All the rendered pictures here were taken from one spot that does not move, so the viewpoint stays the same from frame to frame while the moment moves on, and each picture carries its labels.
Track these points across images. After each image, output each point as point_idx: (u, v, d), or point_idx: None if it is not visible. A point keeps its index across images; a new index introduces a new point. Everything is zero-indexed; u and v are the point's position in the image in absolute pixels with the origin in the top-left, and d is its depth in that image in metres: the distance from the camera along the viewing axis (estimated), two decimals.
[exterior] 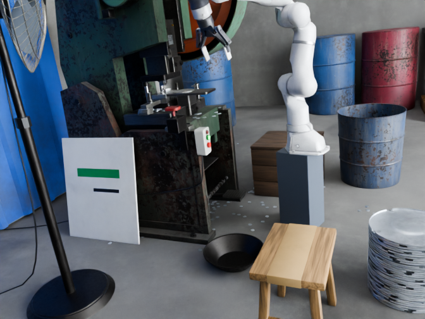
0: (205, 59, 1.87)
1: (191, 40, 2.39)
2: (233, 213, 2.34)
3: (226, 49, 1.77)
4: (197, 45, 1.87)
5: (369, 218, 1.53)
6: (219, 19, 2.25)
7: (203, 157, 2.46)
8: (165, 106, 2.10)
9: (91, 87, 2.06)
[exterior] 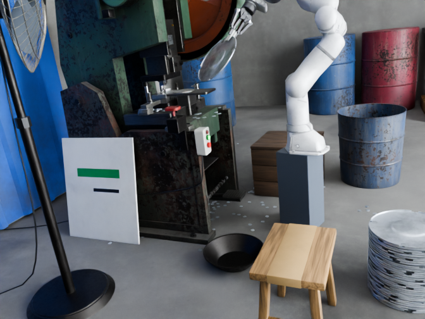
0: None
1: None
2: (233, 213, 2.34)
3: (230, 31, 2.02)
4: (240, 34, 2.05)
5: (233, 36, 2.00)
6: None
7: (203, 157, 2.46)
8: (165, 106, 2.10)
9: (91, 87, 2.06)
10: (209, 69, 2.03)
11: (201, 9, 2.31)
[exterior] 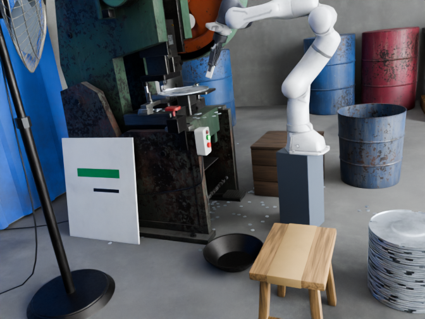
0: (211, 76, 2.04)
1: None
2: (233, 213, 2.34)
3: (212, 68, 2.03)
4: (209, 64, 1.98)
5: (206, 86, 2.19)
6: None
7: (203, 157, 2.46)
8: (165, 106, 2.10)
9: (91, 87, 2.06)
10: (172, 93, 2.10)
11: None
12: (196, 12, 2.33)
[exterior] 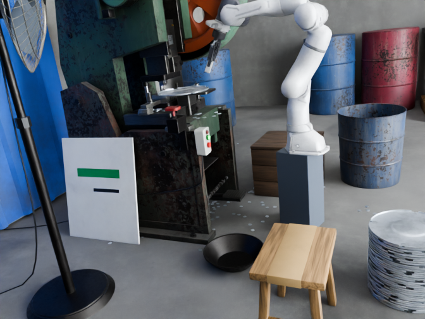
0: (210, 71, 2.14)
1: None
2: (233, 213, 2.34)
3: (211, 63, 2.13)
4: (209, 59, 2.08)
5: (160, 92, 2.18)
6: None
7: (203, 157, 2.46)
8: (165, 106, 2.10)
9: (91, 87, 2.06)
10: (195, 90, 2.12)
11: None
12: None
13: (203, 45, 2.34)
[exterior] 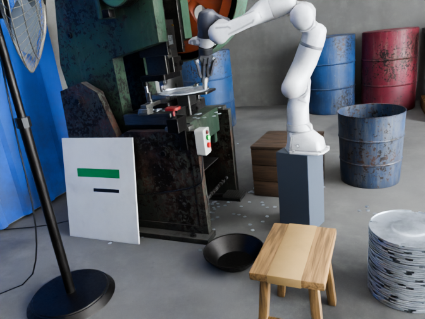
0: (205, 87, 2.07)
1: None
2: (233, 213, 2.34)
3: (207, 79, 2.06)
4: (198, 76, 2.03)
5: (193, 92, 2.01)
6: None
7: (203, 157, 2.46)
8: (165, 106, 2.10)
9: (91, 87, 2.06)
10: (178, 90, 2.19)
11: None
12: None
13: None
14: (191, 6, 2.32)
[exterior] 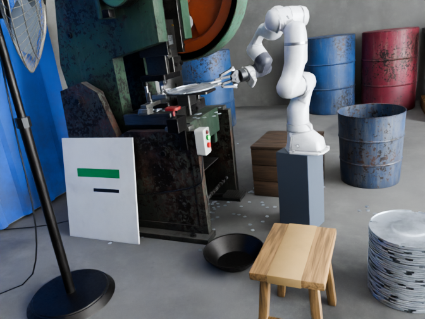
0: None
1: (202, 35, 2.35)
2: (233, 213, 2.34)
3: (217, 79, 2.17)
4: (222, 87, 2.19)
5: (207, 88, 2.00)
6: (224, 6, 2.21)
7: (203, 157, 2.46)
8: (165, 106, 2.10)
9: (91, 87, 2.06)
10: None
11: None
12: None
13: None
14: None
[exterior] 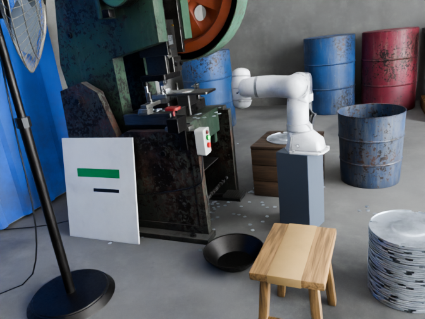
0: None
1: None
2: (233, 213, 2.34)
3: None
4: None
5: (279, 143, 2.41)
6: (194, 43, 2.36)
7: (203, 157, 2.46)
8: (165, 106, 2.10)
9: (91, 87, 2.06)
10: None
11: None
12: None
13: None
14: None
